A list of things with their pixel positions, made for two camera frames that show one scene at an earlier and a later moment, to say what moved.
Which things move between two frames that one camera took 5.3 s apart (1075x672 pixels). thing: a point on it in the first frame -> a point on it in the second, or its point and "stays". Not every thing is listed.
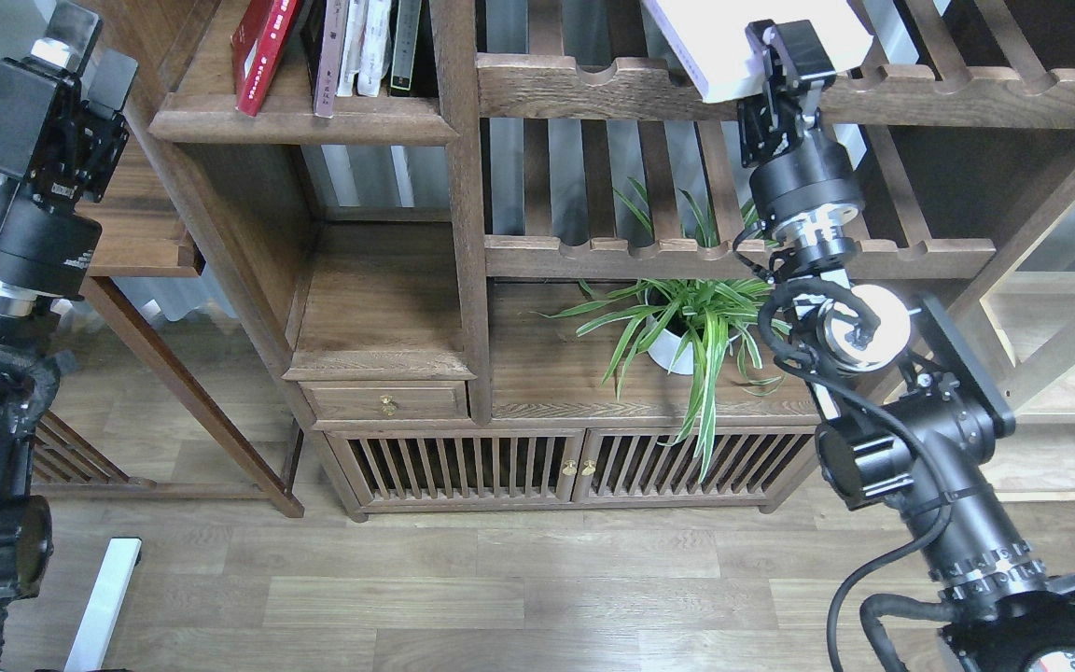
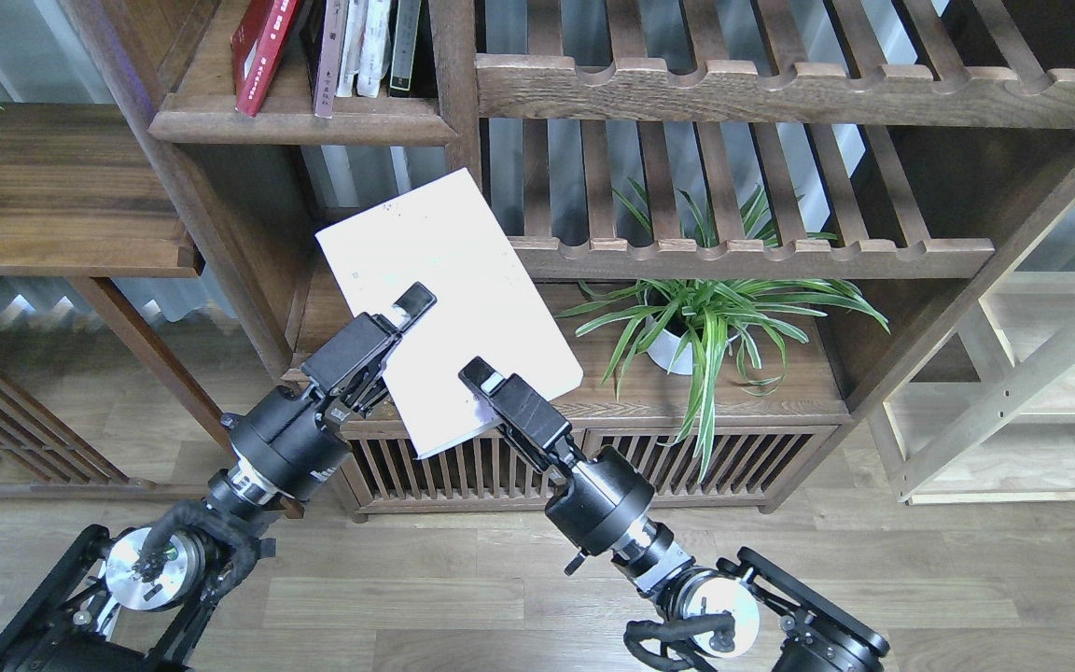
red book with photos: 255,42 stays
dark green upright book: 404,45 stays
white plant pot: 673,353 stays
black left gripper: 28,233 -> 291,439
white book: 373,59 stays
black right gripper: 795,174 -> 594,499
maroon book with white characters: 328,64 stays
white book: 356,24 stays
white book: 709,38 -> 443,236
